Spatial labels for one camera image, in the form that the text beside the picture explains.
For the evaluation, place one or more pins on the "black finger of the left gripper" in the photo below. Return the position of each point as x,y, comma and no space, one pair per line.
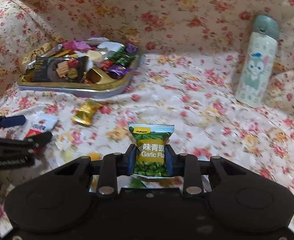
39,140

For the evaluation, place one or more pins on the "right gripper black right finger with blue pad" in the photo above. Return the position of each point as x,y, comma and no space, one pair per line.
186,166

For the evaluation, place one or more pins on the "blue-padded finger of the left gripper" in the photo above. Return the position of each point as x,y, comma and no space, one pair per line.
6,122

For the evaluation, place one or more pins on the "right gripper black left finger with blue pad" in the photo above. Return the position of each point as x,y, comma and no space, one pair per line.
115,165

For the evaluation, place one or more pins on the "red white snack packet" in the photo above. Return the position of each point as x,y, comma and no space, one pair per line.
41,127

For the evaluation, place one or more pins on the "green garlic peas packet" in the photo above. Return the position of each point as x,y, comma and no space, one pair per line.
150,141

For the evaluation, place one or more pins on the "gold foil candy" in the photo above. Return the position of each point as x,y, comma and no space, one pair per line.
84,114

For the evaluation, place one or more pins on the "tin tray full of snacks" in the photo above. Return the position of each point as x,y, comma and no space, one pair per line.
94,68

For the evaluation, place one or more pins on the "black biscuit packet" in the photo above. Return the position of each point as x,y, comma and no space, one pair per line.
60,69

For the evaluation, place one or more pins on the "purple candy in tray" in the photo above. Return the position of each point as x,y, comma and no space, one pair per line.
121,60

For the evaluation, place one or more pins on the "white cartoon cat water bottle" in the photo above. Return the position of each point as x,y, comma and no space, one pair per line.
258,62

